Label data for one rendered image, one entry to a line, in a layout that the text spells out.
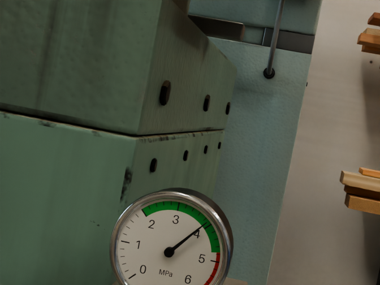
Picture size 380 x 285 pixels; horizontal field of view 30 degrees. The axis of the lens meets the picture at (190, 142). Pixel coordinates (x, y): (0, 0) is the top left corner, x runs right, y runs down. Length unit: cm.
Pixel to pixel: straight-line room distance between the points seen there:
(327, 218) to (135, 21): 248
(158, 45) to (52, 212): 12
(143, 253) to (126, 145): 9
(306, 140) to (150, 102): 241
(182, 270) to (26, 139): 14
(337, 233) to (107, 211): 248
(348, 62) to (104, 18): 245
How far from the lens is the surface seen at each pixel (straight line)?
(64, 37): 44
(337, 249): 289
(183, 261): 37
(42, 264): 45
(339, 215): 287
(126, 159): 43
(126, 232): 37
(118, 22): 43
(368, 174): 242
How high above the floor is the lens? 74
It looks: 3 degrees down
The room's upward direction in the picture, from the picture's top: 11 degrees clockwise
